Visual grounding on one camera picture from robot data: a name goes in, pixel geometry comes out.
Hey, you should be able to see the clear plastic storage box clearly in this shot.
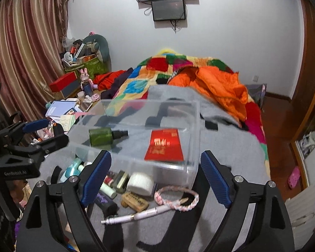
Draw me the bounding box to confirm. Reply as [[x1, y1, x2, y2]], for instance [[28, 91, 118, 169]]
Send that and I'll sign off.
[[69, 99, 200, 188]]

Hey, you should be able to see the pink white braided bracelet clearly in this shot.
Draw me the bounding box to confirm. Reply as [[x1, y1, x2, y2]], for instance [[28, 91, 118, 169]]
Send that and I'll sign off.
[[154, 185, 200, 212]]

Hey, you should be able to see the wooden door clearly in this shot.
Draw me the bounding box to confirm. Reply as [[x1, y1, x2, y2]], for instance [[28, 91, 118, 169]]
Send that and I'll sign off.
[[292, 0, 315, 141]]

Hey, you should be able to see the small black wall monitor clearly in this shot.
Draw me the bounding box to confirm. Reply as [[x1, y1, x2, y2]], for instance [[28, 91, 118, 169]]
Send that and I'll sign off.
[[151, 0, 186, 22]]

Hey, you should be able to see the red envelope packet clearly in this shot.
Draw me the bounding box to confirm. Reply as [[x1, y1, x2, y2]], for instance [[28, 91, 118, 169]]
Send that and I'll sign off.
[[144, 129, 184, 162]]

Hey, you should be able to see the teal cap jar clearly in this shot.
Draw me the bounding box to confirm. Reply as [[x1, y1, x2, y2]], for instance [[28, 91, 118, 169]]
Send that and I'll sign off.
[[78, 161, 91, 172]]

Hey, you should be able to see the person left hand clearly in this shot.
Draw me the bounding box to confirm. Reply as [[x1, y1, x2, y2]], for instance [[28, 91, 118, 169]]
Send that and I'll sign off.
[[6, 180, 28, 205]]

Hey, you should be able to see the striped curtain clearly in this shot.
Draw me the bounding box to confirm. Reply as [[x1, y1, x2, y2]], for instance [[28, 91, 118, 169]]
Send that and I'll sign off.
[[0, 0, 68, 121]]

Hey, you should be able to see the blue notebook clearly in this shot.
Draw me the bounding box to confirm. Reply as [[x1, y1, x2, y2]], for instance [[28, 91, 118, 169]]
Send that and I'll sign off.
[[45, 101, 76, 117]]

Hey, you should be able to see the colourful patchwork quilt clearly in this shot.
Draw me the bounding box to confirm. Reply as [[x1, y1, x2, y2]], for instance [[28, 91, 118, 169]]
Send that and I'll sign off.
[[104, 48, 271, 179]]

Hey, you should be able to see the pink crocs shoe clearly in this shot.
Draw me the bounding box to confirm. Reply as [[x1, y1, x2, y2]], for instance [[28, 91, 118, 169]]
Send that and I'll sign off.
[[288, 166, 301, 189]]

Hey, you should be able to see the dark purple garment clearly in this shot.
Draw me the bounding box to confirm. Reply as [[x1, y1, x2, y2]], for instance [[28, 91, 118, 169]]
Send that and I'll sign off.
[[101, 68, 134, 100]]

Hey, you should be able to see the light green tube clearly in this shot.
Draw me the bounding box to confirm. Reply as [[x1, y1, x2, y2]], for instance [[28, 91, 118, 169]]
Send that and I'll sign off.
[[99, 183, 117, 199]]

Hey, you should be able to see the dark green glass bottle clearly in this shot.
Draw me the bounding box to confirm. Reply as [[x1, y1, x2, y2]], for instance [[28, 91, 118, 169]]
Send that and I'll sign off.
[[89, 127, 129, 147]]

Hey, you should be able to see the red garment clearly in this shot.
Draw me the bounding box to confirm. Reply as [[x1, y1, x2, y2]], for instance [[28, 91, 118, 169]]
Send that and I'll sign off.
[[93, 70, 126, 91]]

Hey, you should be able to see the green hexagonal box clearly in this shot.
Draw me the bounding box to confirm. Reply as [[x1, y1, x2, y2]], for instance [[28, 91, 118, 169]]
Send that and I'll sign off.
[[111, 170, 130, 194]]

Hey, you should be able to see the mint green squeeze bottle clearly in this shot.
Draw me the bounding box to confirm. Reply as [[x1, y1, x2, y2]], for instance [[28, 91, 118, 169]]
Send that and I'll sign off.
[[60, 157, 84, 183]]

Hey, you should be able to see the green box of clutter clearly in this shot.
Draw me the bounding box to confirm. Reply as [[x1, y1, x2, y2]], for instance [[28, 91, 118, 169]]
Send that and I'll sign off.
[[62, 42, 109, 79]]

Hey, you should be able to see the beige tube red band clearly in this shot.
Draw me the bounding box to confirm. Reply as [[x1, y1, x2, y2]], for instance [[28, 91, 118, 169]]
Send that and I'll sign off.
[[103, 176, 114, 187]]

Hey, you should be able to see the white pen with gold tip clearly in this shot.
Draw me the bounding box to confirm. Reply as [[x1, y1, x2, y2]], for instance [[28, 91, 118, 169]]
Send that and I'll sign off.
[[101, 204, 172, 225]]

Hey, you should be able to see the orange down jacket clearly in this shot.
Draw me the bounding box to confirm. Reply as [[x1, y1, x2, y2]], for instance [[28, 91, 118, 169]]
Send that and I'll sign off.
[[168, 66, 249, 122]]

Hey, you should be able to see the grey black blanket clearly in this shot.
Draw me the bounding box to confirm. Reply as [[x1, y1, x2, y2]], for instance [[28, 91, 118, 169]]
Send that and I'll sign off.
[[40, 85, 269, 251]]

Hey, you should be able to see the grey neck pillow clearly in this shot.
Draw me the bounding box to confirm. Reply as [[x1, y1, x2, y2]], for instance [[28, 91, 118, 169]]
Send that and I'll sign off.
[[83, 34, 110, 63]]

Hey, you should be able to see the blue card box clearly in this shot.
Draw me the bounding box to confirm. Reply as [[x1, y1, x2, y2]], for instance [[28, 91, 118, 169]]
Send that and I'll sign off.
[[151, 183, 159, 197]]

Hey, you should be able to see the pink rabbit figure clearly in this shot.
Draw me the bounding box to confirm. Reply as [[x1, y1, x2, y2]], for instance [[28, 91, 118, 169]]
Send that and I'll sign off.
[[79, 68, 98, 97]]

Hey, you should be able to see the wooden stamp block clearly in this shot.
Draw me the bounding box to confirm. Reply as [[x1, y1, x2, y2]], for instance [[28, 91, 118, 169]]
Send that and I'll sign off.
[[121, 192, 150, 212]]

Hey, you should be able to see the black purple spray bottle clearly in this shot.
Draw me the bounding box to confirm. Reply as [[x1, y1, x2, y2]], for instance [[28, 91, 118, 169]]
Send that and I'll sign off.
[[94, 191, 118, 218]]

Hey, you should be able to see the red long box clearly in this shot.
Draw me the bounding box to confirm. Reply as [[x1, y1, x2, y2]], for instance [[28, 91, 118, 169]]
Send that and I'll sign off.
[[49, 72, 77, 93]]

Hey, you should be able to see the white tape roll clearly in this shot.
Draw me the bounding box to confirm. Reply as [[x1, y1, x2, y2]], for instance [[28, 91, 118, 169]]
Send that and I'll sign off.
[[127, 172, 155, 196]]

